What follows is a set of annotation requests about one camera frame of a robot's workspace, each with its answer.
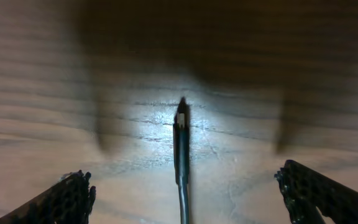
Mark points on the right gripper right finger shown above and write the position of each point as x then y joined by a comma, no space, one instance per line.
310,196

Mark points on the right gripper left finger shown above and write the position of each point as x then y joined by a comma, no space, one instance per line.
69,201

